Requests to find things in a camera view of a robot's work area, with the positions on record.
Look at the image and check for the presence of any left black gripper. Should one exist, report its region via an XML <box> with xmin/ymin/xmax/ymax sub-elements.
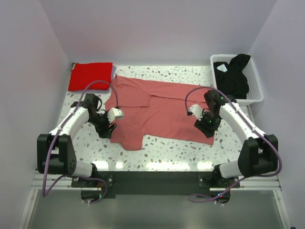
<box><xmin>87</xmin><ymin>110</ymin><xmax>117</xmax><ymax>139</ymax></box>

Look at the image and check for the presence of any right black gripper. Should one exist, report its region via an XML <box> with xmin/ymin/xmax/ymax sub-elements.
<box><xmin>194</xmin><ymin>111</ymin><xmax>221</xmax><ymax>139</ymax></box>

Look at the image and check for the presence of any pink t shirt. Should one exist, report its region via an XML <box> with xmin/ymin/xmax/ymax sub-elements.
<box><xmin>105</xmin><ymin>75</ymin><xmax>214</xmax><ymax>151</ymax></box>

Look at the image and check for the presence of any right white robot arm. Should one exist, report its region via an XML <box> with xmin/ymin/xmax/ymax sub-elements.
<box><xmin>188</xmin><ymin>90</ymin><xmax>282</xmax><ymax>187</ymax></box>

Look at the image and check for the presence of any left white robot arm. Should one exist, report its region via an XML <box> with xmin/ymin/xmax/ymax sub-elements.
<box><xmin>37</xmin><ymin>94</ymin><xmax>124</xmax><ymax>187</ymax></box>

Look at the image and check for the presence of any black t shirt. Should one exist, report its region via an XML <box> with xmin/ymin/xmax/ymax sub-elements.
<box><xmin>213</xmin><ymin>54</ymin><xmax>251</xmax><ymax>99</ymax></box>

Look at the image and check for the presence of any folded red t shirt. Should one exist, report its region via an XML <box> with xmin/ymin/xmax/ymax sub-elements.
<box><xmin>68</xmin><ymin>62</ymin><xmax>110</xmax><ymax>92</ymax></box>

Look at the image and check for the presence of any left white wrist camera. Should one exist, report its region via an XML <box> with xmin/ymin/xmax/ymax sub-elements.
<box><xmin>107</xmin><ymin>108</ymin><xmax>124</xmax><ymax>124</ymax></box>

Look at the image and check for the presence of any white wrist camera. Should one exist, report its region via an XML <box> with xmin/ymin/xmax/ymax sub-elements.
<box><xmin>107</xmin><ymin>108</ymin><xmax>124</xmax><ymax>124</ymax></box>
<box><xmin>187</xmin><ymin>104</ymin><xmax>203</xmax><ymax>120</ymax></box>

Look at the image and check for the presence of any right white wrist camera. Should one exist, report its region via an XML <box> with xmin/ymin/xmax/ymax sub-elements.
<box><xmin>187</xmin><ymin>104</ymin><xmax>203</xmax><ymax>120</ymax></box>

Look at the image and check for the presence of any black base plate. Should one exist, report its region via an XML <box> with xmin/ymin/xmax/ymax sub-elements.
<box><xmin>71</xmin><ymin>171</ymin><xmax>238</xmax><ymax>200</ymax></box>

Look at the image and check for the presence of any aluminium rail frame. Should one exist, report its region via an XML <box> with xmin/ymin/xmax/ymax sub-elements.
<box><xmin>18</xmin><ymin>138</ymin><xmax>285</xmax><ymax>229</ymax></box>

